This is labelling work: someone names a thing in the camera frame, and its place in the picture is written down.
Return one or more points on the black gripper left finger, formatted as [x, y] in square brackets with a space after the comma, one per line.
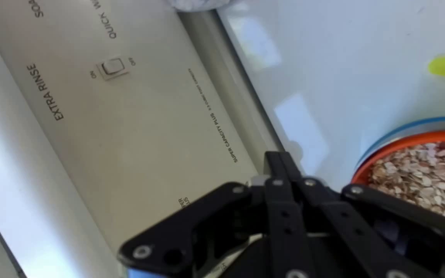
[274, 226]

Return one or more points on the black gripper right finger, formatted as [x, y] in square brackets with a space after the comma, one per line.
[367, 232]

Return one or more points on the white washing machine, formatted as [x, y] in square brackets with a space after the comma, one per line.
[130, 129]

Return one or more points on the orange rimmed blue cup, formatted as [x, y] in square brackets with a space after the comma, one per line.
[429, 175]

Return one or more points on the white rocker switch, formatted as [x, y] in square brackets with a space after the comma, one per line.
[112, 69]

